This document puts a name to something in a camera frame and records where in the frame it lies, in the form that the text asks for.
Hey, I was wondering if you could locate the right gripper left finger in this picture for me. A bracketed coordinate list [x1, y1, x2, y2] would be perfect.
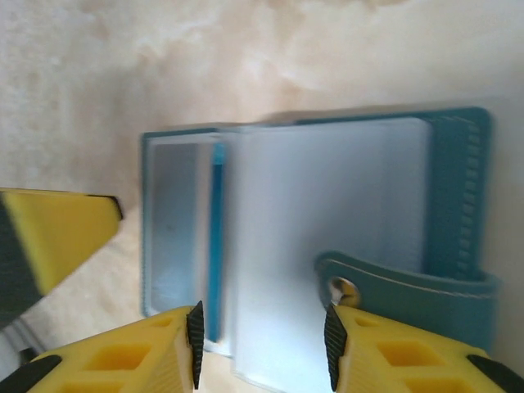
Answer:
[18, 300, 205, 393]

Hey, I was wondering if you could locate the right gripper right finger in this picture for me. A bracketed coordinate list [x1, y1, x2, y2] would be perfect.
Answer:
[323, 303, 524, 393]

